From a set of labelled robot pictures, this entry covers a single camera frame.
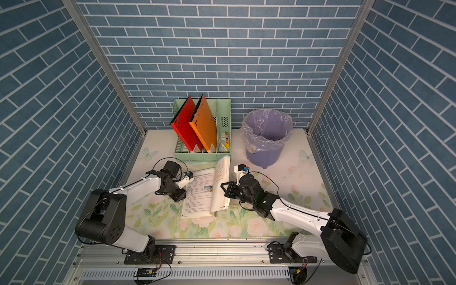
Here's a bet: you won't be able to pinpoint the small items in organizer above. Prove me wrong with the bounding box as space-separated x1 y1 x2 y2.
219 131 230 153

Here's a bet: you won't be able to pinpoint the orange folder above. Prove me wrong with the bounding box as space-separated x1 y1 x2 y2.
189 95 217 153

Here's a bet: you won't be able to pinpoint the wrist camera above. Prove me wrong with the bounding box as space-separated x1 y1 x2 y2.
234 164 249 185
176 171 194 189

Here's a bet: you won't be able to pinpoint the red folder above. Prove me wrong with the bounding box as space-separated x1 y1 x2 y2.
170 97 203 153

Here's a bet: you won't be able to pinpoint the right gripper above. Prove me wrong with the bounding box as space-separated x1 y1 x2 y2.
221 180 257 207

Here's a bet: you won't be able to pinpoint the left controller board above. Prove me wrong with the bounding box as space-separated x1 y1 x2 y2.
134 268 157 279

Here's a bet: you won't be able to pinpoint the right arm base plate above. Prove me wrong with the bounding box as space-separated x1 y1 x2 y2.
266 241 318 264

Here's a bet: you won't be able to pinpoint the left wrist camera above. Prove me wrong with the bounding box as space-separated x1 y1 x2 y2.
176 171 194 189

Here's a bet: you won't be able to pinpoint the clear bin liner bag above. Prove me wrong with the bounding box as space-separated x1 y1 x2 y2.
240 108 294 154

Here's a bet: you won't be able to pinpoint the floral table mat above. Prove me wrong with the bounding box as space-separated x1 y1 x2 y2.
102 156 344 240

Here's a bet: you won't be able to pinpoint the purple trash bin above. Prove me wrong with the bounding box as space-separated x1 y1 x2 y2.
242 109 293 170

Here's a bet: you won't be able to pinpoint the green file organizer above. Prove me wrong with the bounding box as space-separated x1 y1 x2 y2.
170 96 232 162

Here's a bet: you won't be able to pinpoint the English textbook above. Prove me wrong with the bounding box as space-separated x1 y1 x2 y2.
180 156 230 219

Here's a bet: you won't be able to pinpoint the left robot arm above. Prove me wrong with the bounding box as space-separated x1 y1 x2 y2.
75 160 194 257

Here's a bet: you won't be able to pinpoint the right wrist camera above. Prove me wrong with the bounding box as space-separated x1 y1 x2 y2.
234 164 249 185

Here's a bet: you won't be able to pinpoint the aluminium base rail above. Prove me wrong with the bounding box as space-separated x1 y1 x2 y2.
63 237 376 285

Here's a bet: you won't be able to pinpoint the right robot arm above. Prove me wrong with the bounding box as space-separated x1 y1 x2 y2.
220 173 369 274

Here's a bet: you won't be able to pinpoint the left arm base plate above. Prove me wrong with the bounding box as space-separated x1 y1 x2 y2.
123 245 176 265

